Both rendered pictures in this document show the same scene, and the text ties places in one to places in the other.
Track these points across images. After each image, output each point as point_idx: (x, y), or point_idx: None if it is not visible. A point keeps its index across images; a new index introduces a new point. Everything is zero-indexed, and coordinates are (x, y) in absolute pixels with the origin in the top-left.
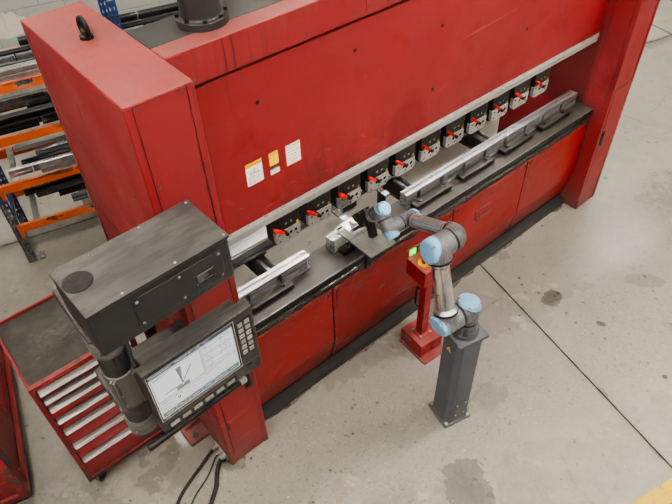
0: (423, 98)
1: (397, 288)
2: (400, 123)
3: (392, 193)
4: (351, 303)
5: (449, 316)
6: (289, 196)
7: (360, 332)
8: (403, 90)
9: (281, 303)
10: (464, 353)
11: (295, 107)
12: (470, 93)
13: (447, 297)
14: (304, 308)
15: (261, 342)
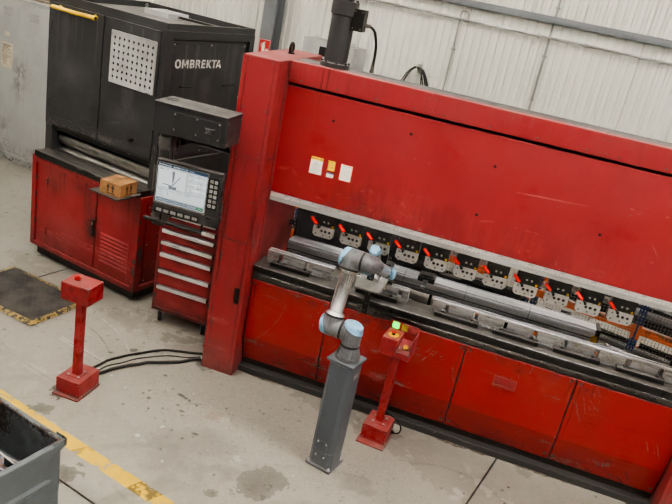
0: (465, 216)
1: None
2: (438, 220)
3: None
4: None
5: (328, 313)
6: (333, 203)
7: None
8: (447, 194)
9: (291, 274)
10: (331, 369)
11: (356, 142)
12: (519, 250)
13: (335, 298)
14: (303, 295)
15: (265, 289)
